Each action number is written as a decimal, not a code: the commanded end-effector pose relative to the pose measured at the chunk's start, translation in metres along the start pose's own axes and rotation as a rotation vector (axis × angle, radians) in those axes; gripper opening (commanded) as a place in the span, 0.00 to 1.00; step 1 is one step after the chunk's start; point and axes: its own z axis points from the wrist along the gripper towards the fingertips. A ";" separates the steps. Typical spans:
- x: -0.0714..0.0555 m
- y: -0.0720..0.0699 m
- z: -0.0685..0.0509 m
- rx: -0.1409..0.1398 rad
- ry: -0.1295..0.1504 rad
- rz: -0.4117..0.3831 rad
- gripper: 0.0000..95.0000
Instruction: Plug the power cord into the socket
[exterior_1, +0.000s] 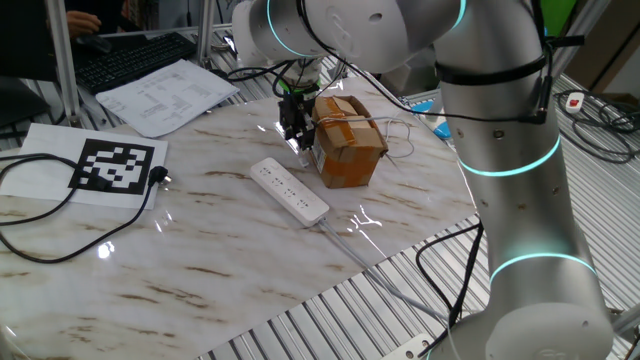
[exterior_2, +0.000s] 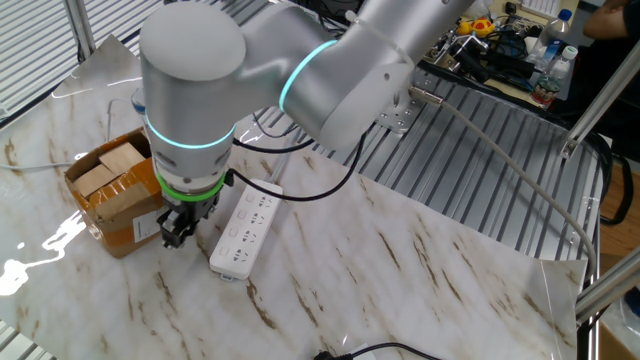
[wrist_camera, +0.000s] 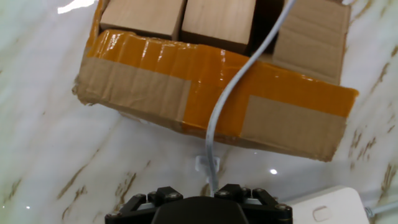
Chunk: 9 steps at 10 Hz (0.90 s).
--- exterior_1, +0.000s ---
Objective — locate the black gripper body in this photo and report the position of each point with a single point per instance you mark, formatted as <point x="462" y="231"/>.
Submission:
<point x="296" y="111"/>

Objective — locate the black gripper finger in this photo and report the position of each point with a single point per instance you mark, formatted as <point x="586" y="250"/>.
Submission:
<point x="307" y="140"/>
<point x="291" y="132"/>

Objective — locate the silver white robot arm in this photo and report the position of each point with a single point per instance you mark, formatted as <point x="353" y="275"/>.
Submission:
<point x="520" y="175"/>

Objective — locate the white four-socket power strip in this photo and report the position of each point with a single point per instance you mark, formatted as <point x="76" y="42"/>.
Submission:
<point x="290" y="190"/>

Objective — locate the person's bare hand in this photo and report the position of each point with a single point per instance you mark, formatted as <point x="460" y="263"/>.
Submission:
<point x="82" y="22"/>

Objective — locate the cardboard box with orange tape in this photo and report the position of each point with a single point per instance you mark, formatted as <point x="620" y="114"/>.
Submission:
<point x="350" y="160"/>

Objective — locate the printed white paper sheets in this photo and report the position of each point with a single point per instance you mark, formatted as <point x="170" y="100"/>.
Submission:
<point x="165" y="97"/>

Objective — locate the white and blue desk lamp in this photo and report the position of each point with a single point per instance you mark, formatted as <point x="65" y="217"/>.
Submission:
<point x="440" y="129"/>

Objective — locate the marble pattern table mat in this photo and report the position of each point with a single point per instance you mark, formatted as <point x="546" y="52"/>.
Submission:
<point x="200" y="280"/>

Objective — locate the black computer keyboard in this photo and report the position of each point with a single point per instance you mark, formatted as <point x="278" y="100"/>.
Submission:
<point x="130" y="60"/>

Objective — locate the fiducial marker paper sheet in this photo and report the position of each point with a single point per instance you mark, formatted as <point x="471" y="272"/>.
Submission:
<point x="120" y="165"/>

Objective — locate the black computer mouse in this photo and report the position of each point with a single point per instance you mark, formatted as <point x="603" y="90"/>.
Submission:
<point x="94" y="44"/>

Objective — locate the green board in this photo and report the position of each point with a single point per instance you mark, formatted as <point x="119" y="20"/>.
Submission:
<point x="556" y="12"/>

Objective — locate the black monitor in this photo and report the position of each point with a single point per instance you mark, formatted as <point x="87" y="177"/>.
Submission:
<point x="25" y="40"/>

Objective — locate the aluminium frame post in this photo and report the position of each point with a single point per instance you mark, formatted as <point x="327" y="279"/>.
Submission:
<point x="206" y="30"/>
<point x="62" y="60"/>

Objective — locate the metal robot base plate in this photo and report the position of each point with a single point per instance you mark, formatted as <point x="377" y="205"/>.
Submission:
<point x="412" y="350"/>

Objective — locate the white power strip red switch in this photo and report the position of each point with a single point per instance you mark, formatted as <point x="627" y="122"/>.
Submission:
<point x="575" y="101"/>

